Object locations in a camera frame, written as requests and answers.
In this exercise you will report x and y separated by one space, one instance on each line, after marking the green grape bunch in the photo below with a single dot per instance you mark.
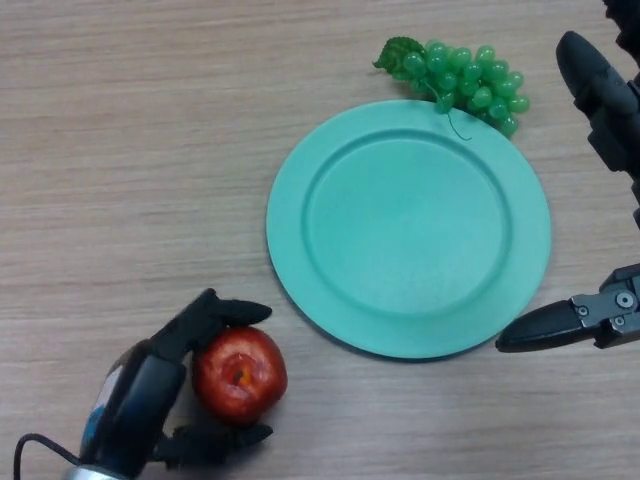
462 77

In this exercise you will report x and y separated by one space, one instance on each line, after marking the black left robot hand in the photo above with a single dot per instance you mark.
135 400

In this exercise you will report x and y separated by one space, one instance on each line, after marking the green round plate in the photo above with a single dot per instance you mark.
407 230

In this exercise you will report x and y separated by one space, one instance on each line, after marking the red apple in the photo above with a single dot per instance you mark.
240 377

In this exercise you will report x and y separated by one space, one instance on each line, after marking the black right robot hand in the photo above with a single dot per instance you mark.
607 120

